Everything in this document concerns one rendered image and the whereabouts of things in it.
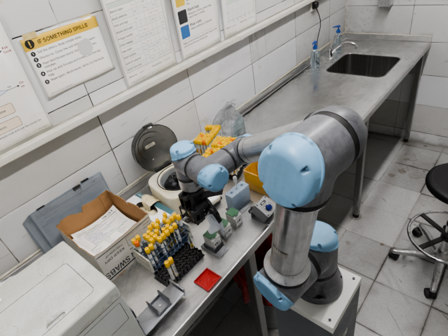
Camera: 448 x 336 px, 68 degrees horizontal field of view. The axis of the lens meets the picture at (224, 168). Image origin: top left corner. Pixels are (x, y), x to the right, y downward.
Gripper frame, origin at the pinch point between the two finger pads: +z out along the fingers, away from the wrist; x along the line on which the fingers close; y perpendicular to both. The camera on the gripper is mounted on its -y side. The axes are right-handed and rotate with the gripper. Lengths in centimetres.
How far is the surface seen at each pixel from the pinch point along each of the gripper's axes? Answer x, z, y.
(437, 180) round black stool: 55, 34, -104
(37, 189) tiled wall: -57, -16, 28
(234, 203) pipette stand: -3.3, 5.3, -18.4
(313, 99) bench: -21, 12, -125
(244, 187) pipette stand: -2.7, 1.9, -25.3
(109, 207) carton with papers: -50, 5, 10
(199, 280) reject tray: 4.4, 11.7, 13.6
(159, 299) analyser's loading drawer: 0.3, 7.9, 27.6
